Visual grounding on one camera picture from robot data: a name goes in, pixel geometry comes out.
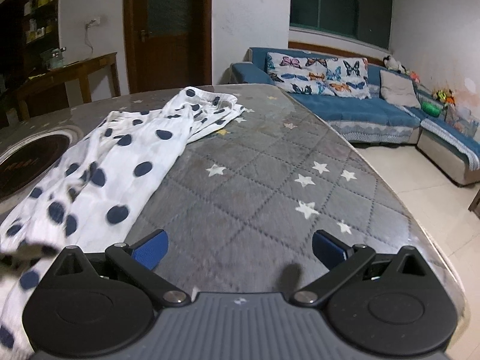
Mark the white navy polka-dot garment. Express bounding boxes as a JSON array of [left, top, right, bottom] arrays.
[[1, 87, 244, 359]]

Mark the grey star quilted table cover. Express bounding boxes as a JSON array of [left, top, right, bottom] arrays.
[[1, 85, 465, 315]]

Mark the blue sectional sofa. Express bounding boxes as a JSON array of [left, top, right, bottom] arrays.
[[230, 47, 479, 185]]

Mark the round induction cooktop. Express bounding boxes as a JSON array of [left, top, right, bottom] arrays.
[[1, 126, 83, 206]]

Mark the green ball toy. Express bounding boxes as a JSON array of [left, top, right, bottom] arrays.
[[421, 102, 442, 118]]

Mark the beige cushion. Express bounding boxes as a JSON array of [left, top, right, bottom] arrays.
[[380, 70, 421, 108]]

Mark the butterfly print cushion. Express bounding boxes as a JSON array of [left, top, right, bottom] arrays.
[[266, 52, 371, 100]]

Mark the colourful toy pile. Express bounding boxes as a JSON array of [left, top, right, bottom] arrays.
[[432, 88, 456, 106]]

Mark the wooden side table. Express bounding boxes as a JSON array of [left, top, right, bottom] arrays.
[[16, 52, 121, 120]]

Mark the black white plush toy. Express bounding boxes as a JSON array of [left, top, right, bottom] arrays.
[[383, 55, 406, 74]]

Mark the glass jug on table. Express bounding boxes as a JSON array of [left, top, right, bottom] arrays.
[[41, 47, 67, 71]]

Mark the brown wooden door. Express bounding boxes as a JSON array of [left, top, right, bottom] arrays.
[[123, 0, 212, 94]]

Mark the dark green window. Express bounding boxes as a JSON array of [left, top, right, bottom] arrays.
[[289, 0, 393, 50]]

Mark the dark wooden shelf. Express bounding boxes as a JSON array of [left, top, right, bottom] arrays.
[[1, 0, 59, 128]]

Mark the wall socket with cable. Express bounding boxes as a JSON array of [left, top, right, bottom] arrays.
[[84, 16, 101, 58]]

